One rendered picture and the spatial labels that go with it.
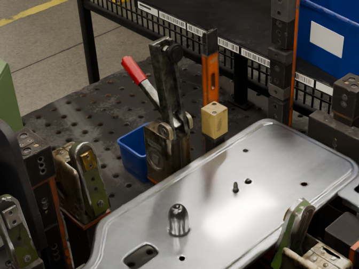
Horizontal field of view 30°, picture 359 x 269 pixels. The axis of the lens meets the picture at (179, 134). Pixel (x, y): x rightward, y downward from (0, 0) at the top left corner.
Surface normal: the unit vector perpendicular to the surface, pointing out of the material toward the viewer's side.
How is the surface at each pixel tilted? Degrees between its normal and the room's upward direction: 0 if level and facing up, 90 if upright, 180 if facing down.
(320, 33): 90
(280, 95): 90
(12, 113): 90
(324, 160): 0
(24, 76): 0
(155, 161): 90
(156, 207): 0
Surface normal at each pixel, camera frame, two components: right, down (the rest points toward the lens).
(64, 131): -0.04, -0.80
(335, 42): -0.82, 0.37
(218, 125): 0.68, 0.41
